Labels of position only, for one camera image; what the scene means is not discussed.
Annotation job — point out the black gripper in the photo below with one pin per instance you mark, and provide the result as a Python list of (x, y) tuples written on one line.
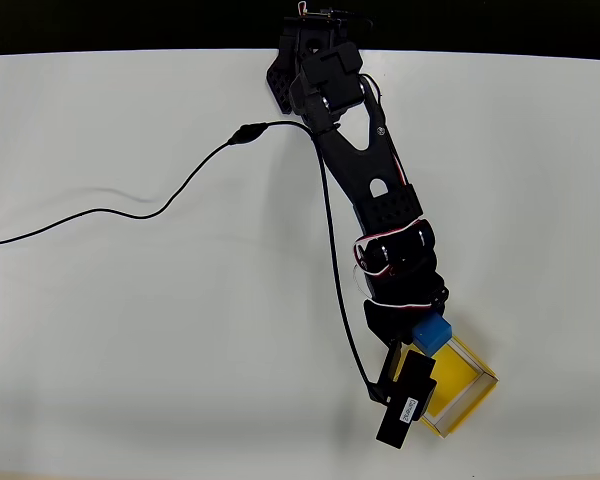
[(391, 320)]

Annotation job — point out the blue block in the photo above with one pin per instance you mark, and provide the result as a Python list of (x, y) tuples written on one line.
[(432, 334)]

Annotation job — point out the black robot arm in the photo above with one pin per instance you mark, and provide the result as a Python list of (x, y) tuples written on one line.
[(360, 165)]

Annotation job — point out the yellow box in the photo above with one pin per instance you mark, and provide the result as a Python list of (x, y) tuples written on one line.
[(455, 380)]

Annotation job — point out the black wrist camera with label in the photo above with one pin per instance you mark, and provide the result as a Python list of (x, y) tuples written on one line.
[(407, 395)]

